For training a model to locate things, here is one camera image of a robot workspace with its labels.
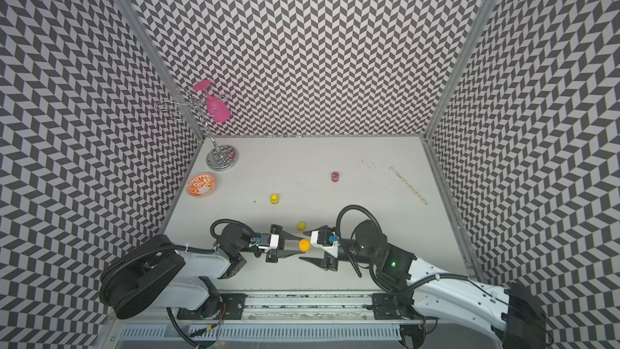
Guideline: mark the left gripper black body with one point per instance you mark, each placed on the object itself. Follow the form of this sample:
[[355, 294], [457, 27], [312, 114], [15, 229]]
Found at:
[[272, 258]]

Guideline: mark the aluminium corner post left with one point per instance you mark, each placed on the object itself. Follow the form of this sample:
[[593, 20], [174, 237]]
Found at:
[[143, 38]]

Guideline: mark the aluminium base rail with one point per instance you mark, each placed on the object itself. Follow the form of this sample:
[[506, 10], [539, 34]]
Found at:
[[310, 308]]

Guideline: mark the orange paint jar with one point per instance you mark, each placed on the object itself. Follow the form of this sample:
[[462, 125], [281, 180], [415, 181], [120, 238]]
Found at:
[[304, 245]]

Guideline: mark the orange patterned ceramic bowl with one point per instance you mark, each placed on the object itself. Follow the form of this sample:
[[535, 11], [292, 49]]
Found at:
[[201, 185]]

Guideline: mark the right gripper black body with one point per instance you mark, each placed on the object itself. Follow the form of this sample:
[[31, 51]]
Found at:
[[334, 261]]

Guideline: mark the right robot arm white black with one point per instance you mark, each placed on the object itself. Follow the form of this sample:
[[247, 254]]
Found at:
[[414, 289]]

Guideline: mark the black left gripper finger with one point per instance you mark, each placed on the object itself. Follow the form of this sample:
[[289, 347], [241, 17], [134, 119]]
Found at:
[[283, 254], [289, 237]]

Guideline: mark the chrome glass holder stand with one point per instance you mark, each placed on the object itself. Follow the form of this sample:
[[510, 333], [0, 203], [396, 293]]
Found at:
[[220, 157]]

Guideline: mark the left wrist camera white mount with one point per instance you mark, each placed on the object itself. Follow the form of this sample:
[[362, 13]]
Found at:
[[266, 242]]

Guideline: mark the aluminium corner post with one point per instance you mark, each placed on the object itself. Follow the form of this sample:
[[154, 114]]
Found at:
[[143, 38], [469, 47]]

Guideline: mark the yellow jar lid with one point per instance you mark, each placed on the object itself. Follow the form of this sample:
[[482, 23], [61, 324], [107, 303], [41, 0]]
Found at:
[[301, 225]]

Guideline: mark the pink plastic wine glass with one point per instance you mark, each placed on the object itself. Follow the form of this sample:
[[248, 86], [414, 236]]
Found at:
[[215, 104]]

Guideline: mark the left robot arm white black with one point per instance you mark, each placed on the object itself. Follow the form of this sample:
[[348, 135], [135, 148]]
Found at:
[[163, 275]]

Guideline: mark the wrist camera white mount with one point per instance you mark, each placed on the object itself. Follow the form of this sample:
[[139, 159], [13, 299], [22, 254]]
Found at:
[[323, 236], [266, 242]]

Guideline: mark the yellow paint jar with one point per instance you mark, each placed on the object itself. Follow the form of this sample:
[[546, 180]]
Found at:
[[274, 198]]

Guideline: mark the aluminium corner post right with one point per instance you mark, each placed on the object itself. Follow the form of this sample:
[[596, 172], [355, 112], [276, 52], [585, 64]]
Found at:
[[469, 47]]

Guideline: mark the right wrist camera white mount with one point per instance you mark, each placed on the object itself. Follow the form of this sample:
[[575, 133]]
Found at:
[[323, 236]]

